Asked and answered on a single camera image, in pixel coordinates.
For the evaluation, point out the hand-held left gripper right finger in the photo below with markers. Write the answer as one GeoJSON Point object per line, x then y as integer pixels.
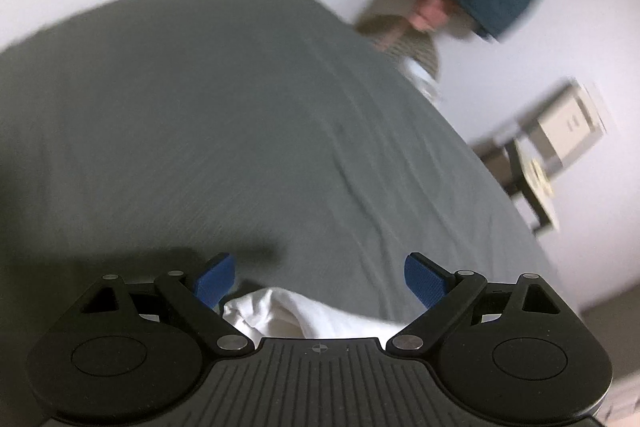
{"type": "Point", "coordinates": [425, 282]}

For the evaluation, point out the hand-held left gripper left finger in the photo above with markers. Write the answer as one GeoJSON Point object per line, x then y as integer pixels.
{"type": "Point", "coordinates": [217, 279]}

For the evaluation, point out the white shirt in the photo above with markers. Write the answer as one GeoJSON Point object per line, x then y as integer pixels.
{"type": "Point", "coordinates": [300, 317]}

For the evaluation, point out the white box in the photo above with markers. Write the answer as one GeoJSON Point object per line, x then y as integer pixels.
{"type": "Point", "coordinates": [565, 127]}

